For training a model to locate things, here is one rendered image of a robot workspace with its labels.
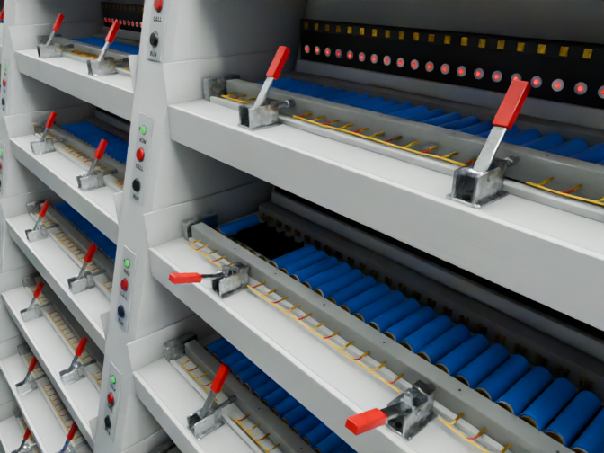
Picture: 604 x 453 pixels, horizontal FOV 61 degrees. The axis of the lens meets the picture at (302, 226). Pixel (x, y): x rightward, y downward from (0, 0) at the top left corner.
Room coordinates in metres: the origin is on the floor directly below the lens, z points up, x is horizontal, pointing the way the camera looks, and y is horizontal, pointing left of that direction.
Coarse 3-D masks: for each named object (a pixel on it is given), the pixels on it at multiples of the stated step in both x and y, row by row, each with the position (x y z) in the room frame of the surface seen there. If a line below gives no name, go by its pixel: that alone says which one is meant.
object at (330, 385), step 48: (240, 192) 0.76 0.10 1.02; (192, 288) 0.58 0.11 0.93; (480, 288) 0.51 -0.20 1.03; (240, 336) 0.51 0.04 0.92; (288, 336) 0.48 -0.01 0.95; (576, 336) 0.44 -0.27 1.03; (288, 384) 0.46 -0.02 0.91; (336, 384) 0.42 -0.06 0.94; (384, 384) 0.42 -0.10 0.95; (336, 432) 0.41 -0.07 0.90; (384, 432) 0.36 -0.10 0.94; (432, 432) 0.37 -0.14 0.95
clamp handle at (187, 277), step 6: (222, 270) 0.56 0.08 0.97; (174, 276) 0.51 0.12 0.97; (180, 276) 0.51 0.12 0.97; (186, 276) 0.52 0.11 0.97; (192, 276) 0.52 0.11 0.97; (198, 276) 0.53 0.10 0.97; (204, 276) 0.54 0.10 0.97; (210, 276) 0.54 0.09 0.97; (216, 276) 0.55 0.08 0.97; (222, 276) 0.55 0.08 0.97; (174, 282) 0.51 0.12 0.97; (180, 282) 0.51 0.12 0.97; (186, 282) 0.52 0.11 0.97; (192, 282) 0.52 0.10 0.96; (198, 282) 0.53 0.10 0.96
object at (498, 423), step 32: (224, 256) 0.62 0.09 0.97; (256, 256) 0.60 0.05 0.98; (288, 288) 0.53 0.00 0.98; (320, 320) 0.50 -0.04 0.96; (352, 320) 0.48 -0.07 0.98; (384, 352) 0.43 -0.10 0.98; (448, 384) 0.39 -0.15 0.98; (480, 416) 0.36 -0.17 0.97; (512, 416) 0.36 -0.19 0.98; (480, 448) 0.34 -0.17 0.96; (512, 448) 0.34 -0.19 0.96; (544, 448) 0.33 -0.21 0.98
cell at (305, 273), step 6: (330, 258) 0.60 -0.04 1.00; (312, 264) 0.59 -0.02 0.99; (318, 264) 0.59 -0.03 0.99; (324, 264) 0.59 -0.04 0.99; (330, 264) 0.60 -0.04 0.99; (336, 264) 0.60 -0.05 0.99; (300, 270) 0.58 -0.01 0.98; (306, 270) 0.58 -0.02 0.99; (312, 270) 0.58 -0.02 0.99; (318, 270) 0.58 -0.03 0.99; (324, 270) 0.59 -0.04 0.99; (300, 276) 0.56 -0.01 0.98; (306, 276) 0.57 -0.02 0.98; (300, 282) 0.56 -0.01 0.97
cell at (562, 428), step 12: (576, 396) 0.39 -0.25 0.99; (588, 396) 0.39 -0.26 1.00; (564, 408) 0.38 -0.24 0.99; (576, 408) 0.37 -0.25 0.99; (588, 408) 0.38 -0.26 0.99; (564, 420) 0.36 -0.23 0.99; (576, 420) 0.36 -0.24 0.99; (588, 420) 0.37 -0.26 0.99; (552, 432) 0.35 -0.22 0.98; (564, 432) 0.35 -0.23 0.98; (576, 432) 0.36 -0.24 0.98; (564, 444) 0.35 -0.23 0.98
